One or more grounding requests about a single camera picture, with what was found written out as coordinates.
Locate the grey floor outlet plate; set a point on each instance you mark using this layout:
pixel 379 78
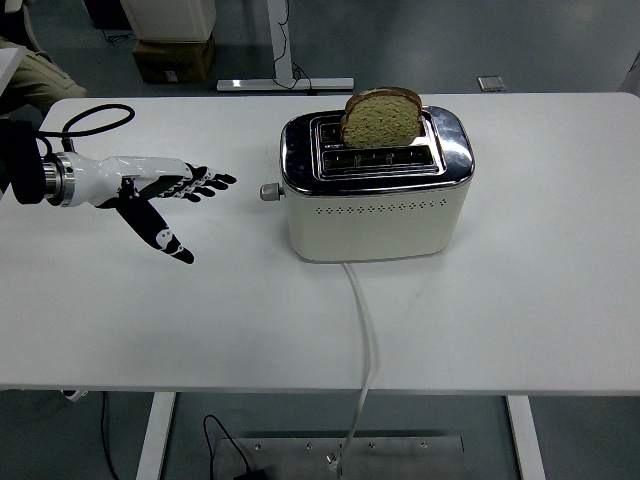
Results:
pixel 491 83

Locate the white desk leg stand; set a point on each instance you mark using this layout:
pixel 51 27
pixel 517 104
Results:
pixel 277 30

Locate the black box on floor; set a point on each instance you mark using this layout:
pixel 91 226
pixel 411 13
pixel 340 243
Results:
pixel 107 12

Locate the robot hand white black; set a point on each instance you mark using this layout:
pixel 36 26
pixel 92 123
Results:
pixel 92 177

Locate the white table leg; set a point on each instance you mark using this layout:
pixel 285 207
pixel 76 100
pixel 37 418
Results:
pixel 155 435
pixel 525 440

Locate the brown bread slice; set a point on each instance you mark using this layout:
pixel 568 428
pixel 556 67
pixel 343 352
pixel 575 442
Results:
pixel 382 125

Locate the white side table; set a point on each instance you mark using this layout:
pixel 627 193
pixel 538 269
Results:
pixel 9 65

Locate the white plastic bin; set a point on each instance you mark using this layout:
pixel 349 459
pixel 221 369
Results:
pixel 170 17

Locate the brown cardboard box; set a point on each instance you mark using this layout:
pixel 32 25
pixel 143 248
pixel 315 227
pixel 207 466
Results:
pixel 172 62

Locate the seated person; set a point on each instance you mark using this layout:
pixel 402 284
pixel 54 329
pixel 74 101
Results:
pixel 40 80

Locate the grey metal plate with screws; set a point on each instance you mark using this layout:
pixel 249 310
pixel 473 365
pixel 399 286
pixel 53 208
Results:
pixel 290 452

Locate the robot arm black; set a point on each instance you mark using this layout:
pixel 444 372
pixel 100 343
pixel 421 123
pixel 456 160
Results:
pixel 22 160

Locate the white chrome two-slot toaster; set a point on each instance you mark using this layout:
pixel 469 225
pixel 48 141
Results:
pixel 375 230

